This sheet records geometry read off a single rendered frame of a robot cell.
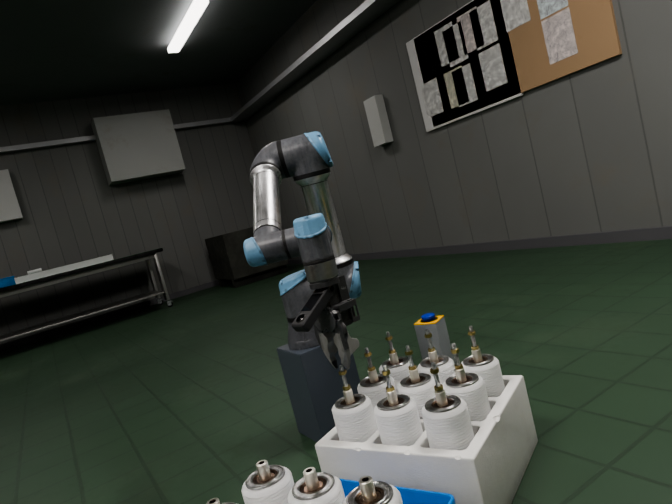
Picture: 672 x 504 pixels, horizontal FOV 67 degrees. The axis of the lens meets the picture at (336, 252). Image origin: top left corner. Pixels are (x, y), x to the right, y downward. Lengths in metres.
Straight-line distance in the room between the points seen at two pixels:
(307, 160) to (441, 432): 0.85
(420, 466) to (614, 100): 3.06
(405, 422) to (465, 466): 0.16
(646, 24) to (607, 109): 0.52
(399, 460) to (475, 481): 0.16
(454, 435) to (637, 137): 2.92
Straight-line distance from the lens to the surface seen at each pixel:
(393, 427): 1.15
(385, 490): 0.88
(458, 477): 1.10
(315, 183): 1.54
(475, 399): 1.19
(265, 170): 1.50
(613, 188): 3.86
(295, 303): 1.59
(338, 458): 1.24
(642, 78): 3.72
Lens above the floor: 0.70
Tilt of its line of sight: 5 degrees down
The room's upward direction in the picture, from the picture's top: 14 degrees counter-clockwise
